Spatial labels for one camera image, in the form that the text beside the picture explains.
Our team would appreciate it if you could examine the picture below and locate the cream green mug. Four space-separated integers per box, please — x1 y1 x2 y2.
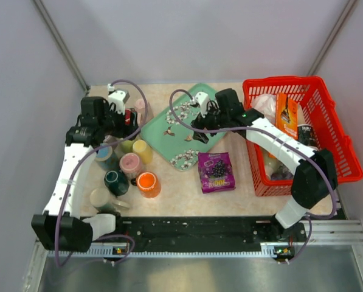
89 187 130 214

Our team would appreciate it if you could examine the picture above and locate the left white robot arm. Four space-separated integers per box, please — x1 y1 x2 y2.
31 97 138 252

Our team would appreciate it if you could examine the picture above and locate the green floral tray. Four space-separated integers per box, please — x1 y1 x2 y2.
140 83 225 171

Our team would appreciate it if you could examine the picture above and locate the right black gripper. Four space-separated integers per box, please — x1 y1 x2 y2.
191 102 230 144

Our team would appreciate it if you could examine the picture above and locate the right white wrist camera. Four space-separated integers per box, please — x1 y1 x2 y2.
192 91 210 117

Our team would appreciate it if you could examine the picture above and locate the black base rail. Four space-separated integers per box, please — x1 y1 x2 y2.
101 216 306 253

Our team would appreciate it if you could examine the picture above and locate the blue teal mug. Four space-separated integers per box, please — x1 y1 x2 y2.
95 146 120 172

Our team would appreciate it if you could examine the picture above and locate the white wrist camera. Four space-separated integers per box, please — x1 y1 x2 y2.
107 84 130 114
192 91 210 117

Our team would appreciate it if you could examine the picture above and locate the orange mug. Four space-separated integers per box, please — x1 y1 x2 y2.
136 172 161 198

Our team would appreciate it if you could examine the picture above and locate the red plastic basket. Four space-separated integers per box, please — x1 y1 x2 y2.
242 75 363 197

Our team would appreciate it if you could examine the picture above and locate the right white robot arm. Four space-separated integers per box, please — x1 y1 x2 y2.
191 88 338 241

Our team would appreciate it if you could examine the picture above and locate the tall orange box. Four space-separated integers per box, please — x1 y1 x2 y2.
275 92 298 140

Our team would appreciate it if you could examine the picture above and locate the pink floral mug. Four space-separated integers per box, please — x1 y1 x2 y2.
119 153 144 180

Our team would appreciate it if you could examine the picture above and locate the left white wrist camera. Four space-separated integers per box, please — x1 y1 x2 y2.
107 84 130 114

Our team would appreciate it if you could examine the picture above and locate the yellow mug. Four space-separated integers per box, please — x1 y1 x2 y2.
133 139 153 165

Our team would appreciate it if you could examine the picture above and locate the white plastic bag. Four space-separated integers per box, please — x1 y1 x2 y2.
251 94 277 124

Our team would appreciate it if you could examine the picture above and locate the dark teal mug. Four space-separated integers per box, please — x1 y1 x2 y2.
103 170 129 196

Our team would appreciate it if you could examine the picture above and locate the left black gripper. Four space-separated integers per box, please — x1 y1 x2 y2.
99 102 140 141

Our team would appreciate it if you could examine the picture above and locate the light green mug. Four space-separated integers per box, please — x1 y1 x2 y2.
120 138 139 154

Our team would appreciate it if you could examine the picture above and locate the purple snack bag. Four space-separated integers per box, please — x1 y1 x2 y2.
198 152 236 193

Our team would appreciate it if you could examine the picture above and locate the pink cream mug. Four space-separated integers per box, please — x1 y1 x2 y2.
134 99 153 125

